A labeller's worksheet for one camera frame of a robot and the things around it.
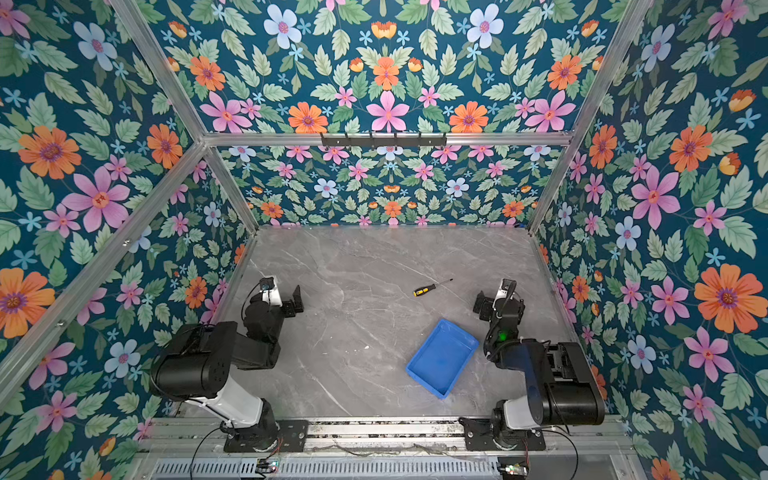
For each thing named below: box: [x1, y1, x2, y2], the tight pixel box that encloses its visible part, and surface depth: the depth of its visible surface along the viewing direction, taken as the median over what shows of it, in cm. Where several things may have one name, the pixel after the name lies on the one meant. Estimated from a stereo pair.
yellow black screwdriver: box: [412, 278, 453, 297], surface depth 101 cm
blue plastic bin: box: [406, 319, 479, 399], surface depth 86 cm
